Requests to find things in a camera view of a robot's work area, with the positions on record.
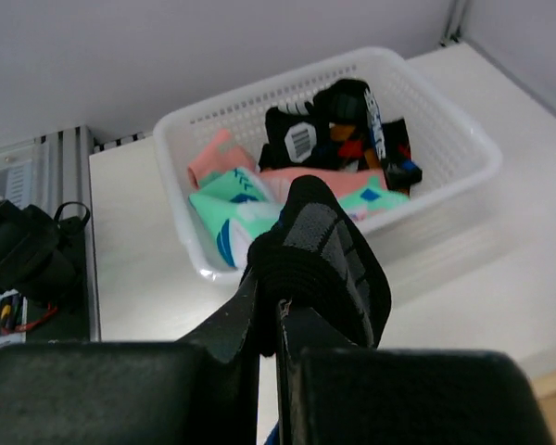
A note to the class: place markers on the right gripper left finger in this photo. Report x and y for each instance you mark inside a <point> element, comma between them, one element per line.
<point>199,389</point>

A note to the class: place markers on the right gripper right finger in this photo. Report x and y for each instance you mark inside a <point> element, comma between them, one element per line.
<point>408,398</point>

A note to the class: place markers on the teal sock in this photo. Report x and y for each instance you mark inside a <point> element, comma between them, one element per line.
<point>236,208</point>

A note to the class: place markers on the argyle red orange sock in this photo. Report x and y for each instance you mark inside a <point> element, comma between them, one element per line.
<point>349,144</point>

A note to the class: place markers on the pink sock front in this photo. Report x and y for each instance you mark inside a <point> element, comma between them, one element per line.
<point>359,193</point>

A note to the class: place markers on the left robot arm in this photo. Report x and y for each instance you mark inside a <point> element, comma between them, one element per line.
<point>42,257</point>

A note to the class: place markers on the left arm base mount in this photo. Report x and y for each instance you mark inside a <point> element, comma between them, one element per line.
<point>64,320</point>

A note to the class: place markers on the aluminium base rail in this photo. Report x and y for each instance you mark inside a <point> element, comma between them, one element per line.
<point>53,169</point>

